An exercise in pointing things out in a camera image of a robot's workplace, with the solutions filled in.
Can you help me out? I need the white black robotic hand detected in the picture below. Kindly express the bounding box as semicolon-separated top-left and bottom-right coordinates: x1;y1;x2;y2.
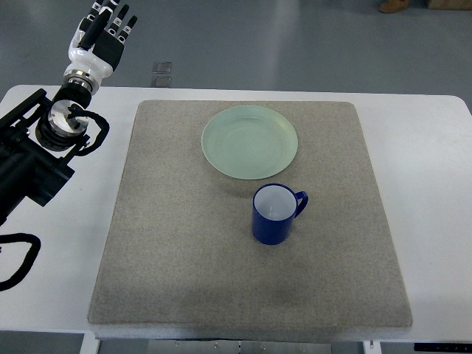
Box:
64;0;137;81

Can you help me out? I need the blue mug white inside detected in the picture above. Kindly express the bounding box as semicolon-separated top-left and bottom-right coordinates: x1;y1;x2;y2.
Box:
251;183;309;246

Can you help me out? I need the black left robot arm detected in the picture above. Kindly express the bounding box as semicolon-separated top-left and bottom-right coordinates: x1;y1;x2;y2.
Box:
1;1;137;222

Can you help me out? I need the metal floor plate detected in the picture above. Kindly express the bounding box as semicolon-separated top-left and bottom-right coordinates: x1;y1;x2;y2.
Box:
151;61;173;88

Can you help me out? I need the light green plate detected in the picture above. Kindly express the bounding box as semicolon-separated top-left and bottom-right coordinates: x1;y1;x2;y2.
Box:
201;105;299;180

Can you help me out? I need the grey felt mat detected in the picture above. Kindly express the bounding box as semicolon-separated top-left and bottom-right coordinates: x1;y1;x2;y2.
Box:
88;100;412;333

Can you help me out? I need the brown shoe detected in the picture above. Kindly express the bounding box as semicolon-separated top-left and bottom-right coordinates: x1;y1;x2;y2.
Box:
378;0;409;14

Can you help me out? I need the cardboard box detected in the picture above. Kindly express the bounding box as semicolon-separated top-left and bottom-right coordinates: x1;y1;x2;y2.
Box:
426;0;472;10

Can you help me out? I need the black sleeved cable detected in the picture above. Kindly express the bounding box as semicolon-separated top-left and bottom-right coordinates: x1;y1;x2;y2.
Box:
0;232;41;292

